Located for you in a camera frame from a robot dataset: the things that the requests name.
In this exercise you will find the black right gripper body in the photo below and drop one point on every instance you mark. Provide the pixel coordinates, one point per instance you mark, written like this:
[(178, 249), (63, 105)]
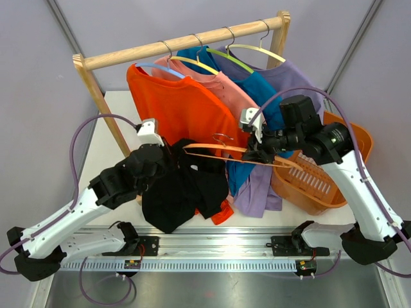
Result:
[(270, 141)]

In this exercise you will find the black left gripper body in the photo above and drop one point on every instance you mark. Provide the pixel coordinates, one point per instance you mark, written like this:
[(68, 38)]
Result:
[(162, 169)]

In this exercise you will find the black t-shirt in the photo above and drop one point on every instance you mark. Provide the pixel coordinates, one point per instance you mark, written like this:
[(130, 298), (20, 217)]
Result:
[(197, 185)]

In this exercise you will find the orange plastic hanger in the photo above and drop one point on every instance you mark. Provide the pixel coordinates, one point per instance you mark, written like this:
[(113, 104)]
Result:
[(278, 162)]

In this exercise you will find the pink t-shirt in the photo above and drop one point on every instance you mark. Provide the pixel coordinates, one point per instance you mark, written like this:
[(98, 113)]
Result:
[(232, 96)]

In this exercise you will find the orange t-shirt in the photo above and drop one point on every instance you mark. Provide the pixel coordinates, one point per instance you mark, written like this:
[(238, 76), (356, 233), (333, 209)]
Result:
[(184, 109)]

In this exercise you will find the light blue plastic hanger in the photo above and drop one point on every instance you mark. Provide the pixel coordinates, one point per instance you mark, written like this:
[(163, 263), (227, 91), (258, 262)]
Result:
[(167, 68)]

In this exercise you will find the yellow plastic hanger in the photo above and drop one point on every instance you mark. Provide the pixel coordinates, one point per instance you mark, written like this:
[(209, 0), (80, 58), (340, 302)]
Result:
[(196, 62)]

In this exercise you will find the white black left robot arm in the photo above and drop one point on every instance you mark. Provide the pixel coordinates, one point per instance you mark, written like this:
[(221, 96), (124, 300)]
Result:
[(44, 248)]

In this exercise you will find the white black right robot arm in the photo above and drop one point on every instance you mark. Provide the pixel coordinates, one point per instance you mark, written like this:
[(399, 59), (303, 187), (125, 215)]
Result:
[(377, 229)]

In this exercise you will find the blue t-shirt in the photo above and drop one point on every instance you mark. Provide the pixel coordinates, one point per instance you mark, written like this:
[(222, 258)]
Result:
[(253, 84)]

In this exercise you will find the purple t-shirt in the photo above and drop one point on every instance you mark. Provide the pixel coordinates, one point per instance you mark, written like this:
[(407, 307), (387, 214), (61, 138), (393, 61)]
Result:
[(259, 195)]

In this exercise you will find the green plastic hanger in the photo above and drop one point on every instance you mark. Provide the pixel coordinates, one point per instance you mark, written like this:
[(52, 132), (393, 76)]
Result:
[(227, 56)]

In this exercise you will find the cream plastic hanger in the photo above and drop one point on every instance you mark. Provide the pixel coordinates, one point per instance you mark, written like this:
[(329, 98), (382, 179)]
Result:
[(260, 47)]

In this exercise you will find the orange laundry basket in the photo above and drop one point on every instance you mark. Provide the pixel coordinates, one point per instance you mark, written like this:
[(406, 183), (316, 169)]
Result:
[(324, 189)]

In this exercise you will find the wooden clothes rack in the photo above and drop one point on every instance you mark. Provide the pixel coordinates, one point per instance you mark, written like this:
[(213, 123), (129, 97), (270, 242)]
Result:
[(85, 66)]

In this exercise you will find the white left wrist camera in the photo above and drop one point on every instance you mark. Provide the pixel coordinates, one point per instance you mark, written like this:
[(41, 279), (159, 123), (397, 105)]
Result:
[(147, 132)]

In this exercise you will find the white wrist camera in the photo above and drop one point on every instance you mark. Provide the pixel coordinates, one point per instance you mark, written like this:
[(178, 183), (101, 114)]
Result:
[(147, 132), (252, 121)]

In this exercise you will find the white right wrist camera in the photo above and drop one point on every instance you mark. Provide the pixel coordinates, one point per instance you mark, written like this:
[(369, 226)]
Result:
[(252, 121)]

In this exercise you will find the aluminium mounting rail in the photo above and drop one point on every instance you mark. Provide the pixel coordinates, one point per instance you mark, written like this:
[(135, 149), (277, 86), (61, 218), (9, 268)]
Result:
[(208, 240)]

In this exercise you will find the white slotted cable duct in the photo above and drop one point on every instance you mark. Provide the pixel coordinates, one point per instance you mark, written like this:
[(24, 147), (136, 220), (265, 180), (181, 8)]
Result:
[(170, 265)]

